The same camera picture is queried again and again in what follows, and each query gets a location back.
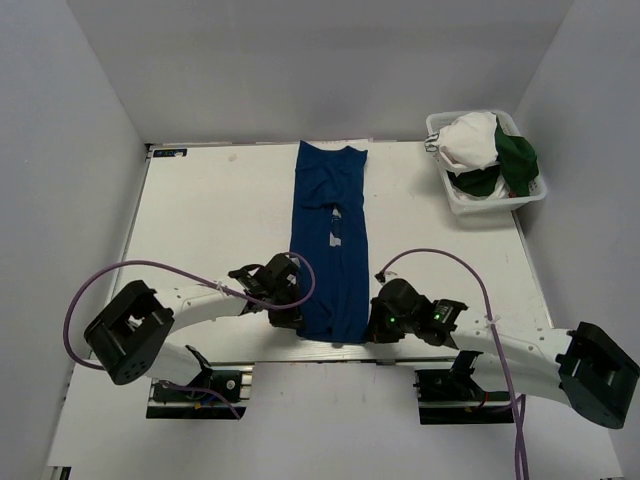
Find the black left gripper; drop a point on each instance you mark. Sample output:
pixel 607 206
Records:
pixel 289 319

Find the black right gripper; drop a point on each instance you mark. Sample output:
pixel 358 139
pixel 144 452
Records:
pixel 377 332

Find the blue t shirt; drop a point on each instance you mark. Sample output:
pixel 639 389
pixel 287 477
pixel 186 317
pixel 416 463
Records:
pixel 329 230

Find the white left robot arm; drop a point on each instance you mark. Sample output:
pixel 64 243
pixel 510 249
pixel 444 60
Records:
pixel 129 336

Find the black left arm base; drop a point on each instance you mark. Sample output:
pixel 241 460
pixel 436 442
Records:
pixel 222 394

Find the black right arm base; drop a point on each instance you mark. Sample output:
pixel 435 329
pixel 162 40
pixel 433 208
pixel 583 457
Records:
pixel 448 396

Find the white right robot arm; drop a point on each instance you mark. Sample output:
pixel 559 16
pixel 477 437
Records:
pixel 582 368

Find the blue table label sticker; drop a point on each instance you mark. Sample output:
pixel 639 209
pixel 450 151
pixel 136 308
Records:
pixel 170 153

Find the white printed t shirt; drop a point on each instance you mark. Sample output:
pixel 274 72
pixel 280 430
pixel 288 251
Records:
pixel 463 142

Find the dark green t shirt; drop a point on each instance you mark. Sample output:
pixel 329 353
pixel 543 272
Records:
pixel 517 167

